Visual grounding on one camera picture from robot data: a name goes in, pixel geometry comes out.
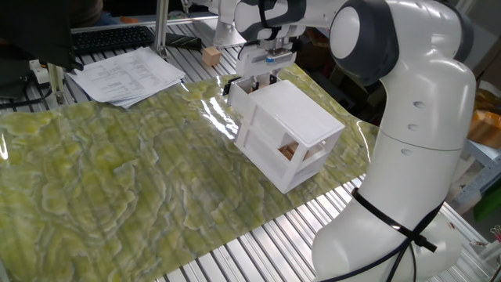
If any aluminium post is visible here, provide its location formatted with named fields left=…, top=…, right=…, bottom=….
left=46, top=62, right=67, bottom=106
left=151, top=0, right=171, bottom=60

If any black monitor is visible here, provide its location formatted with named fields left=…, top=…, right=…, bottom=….
left=0, top=0, right=85, bottom=74

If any green object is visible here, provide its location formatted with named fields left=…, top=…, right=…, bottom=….
left=472, top=186, right=501, bottom=222

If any black flat object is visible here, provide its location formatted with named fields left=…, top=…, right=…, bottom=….
left=164, top=32, right=204, bottom=51

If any small wooden block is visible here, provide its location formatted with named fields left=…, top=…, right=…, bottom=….
left=279, top=142, right=300, bottom=161

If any black velcro strap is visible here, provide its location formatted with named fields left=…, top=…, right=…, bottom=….
left=256, top=0, right=285, bottom=42

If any white pedestal base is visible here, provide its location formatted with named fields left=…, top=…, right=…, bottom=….
left=193, top=0, right=248, bottom=50

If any black keyboard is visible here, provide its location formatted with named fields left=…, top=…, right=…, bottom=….
left=71, top=25, right=156, bottom=56

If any silver wrist box blue cap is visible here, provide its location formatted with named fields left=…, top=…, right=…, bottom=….
left=265, top=48, right=295, bottom=65

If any aluminium frame rail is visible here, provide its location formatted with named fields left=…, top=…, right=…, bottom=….
left=449, top=139, right=501, bottom=215

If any white plastic bracket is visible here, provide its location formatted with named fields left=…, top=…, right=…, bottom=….
left=28, top=58, right=51, bottom=85

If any white paper stack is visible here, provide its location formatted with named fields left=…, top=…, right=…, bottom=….
left=66, top=45, right=187, bottom=110

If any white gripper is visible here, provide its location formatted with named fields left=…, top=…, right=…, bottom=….
left=236, top=46, right=297, bottom=94

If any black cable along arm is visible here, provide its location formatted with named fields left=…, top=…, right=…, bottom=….
left=238, top=0, right=446, bottom=282

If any orange yellow bag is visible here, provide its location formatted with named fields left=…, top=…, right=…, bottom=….
left=467, top=88, right=501, bottom=150

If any green marble pattern mat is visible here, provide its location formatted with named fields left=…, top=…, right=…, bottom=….
left=0, top=64, right=380, bottom=282

